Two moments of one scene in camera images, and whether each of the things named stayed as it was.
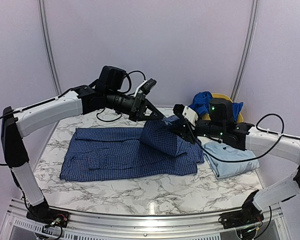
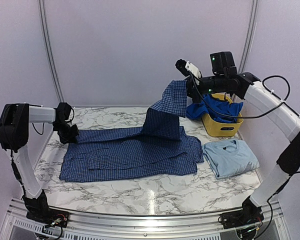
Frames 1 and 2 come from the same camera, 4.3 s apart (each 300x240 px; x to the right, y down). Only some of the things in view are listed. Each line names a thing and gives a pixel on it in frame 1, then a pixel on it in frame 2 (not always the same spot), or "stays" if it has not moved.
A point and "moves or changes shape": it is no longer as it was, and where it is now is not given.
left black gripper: (144, 103) → (72, 139)
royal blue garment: (200, 102) stays
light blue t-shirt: (224, 152) stays
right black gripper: (185, 133) → (191, 91)
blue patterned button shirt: (158, 149) moves or changes shape
